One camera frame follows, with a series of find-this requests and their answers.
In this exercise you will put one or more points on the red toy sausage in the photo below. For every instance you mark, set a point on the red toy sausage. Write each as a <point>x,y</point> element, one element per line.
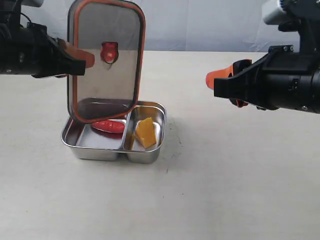
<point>109,126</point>

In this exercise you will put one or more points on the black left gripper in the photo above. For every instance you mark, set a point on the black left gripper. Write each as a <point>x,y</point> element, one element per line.
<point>31,51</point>

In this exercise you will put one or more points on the dark transparent lunch box lid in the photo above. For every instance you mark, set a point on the dark transparent lunch box lid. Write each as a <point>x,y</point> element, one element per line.
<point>107,72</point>

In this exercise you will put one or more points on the stainless steel lunch box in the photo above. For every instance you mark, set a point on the stainless steel lunch box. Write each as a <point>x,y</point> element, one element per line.
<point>88,143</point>

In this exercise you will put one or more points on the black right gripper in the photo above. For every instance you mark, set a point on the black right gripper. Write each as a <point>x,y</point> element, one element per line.
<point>282,79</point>

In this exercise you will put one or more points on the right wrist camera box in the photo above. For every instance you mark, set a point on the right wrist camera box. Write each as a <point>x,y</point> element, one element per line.
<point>292,15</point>

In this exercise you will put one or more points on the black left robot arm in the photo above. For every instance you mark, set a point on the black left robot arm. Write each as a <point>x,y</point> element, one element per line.
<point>11,13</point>

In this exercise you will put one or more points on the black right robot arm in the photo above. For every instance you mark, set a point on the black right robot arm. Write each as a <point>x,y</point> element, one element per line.
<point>281,79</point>

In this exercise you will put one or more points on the yellow toy cheese wedge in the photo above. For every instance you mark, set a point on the yellow toy cheese wedge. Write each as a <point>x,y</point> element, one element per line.
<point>145,132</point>

